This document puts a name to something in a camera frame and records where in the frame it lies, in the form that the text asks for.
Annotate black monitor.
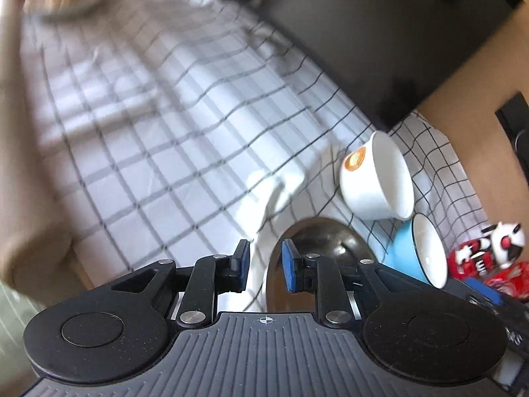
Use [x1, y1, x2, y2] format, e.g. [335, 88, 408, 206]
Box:
[223, 0, 526, 134]

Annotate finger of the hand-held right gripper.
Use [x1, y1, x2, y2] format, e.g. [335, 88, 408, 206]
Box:
[447, 277, 506, 311]

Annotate white bowl with orange logo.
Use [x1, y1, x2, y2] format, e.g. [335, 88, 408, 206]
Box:
[340, 131, 415, 221]

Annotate black checkered white tablecloth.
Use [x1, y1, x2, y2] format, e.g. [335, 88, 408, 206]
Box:
[19, 0, 490, 313]

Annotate black power strip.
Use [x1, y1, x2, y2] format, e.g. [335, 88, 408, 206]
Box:
[495, 94, 529, 162]

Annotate blue bowl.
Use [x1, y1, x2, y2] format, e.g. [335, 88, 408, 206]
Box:
[380, 213, 449, 289]

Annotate red cereal bag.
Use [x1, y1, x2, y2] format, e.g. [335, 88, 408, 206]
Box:
[485, 261, 529, 299]

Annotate red and white robot toy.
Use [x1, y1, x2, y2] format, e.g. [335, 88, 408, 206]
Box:
[448, 221, 526, 280]

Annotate brown and yellow plate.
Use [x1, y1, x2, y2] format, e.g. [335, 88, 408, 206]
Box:
[264, 217, 375, 312]

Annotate green cutting mat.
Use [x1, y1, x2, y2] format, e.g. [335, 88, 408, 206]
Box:
[0, 279, 47, 397]

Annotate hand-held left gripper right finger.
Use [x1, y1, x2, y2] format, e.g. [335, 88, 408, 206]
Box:
[281, 239, 419, 326]

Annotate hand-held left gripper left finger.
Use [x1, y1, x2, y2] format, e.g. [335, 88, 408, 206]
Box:
[111, 239, 251, 328]

